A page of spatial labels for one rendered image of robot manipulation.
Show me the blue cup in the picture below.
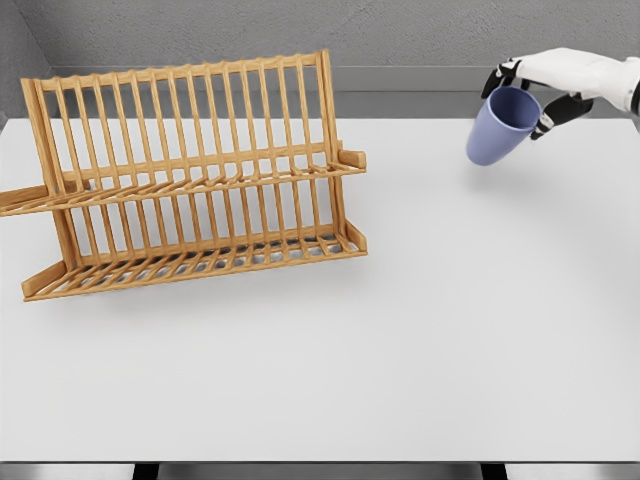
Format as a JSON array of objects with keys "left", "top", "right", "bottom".
[{"left": 465, "top": 85, "right": 544, "bottom": 167}]

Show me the wooden dish rack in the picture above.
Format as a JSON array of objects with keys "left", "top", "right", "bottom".
[{"left": 0, "top": 48, "right": 369, "bottom": 303}]

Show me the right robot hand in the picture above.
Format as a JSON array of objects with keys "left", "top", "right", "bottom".
[{"left": 480, "top": 47, "right": 623, "bottom": 142}]

